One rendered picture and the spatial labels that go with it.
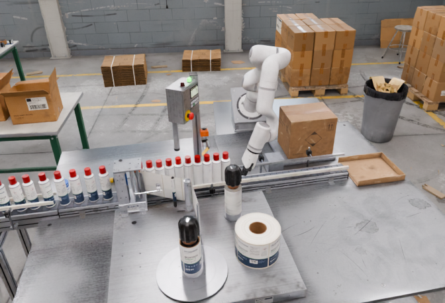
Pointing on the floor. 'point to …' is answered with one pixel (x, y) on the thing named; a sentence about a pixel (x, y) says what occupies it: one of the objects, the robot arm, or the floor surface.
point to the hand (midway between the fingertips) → (244, 172)
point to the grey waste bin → (380, 118)
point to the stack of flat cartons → (124, 70)
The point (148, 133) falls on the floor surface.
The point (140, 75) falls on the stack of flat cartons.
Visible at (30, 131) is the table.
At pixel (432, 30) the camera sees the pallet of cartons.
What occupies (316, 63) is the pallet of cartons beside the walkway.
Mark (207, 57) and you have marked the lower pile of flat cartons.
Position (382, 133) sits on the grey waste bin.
